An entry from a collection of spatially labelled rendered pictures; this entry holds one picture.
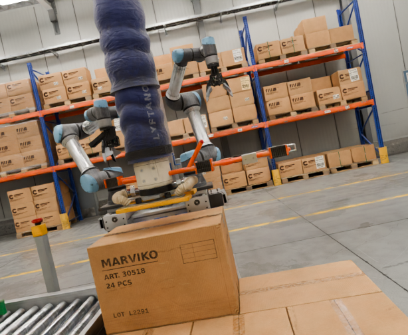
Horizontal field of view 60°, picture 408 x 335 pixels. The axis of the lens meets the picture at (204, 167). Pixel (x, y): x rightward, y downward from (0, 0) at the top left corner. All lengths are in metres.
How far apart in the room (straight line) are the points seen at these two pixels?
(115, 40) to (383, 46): 10.40
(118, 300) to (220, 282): 0.46
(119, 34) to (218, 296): 1.22
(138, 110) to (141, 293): 0.81
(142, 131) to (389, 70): 10.38
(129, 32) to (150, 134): 0.46
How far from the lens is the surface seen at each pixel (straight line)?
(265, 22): 10.87
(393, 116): 11.50
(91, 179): 2.20
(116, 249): 1.62
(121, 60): 1.67
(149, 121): 1.64
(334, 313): 1.55
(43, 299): 2.46
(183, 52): 2.11
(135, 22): 1.74
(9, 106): 10.08
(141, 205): 1.62
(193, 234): 1.53
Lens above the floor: 1.26
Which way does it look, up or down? 3 degrees down
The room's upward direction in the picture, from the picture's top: 12 degrees counter-clockwise
